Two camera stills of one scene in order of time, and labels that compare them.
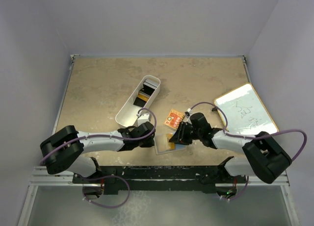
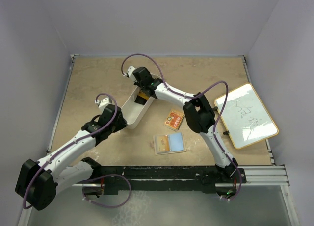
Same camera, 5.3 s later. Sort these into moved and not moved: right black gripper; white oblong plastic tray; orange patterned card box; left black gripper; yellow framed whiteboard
Moved: right black gripper; left black gripper
Not moved: white oblong plastic tray; orange patterned card box; yellow framed whiteboard
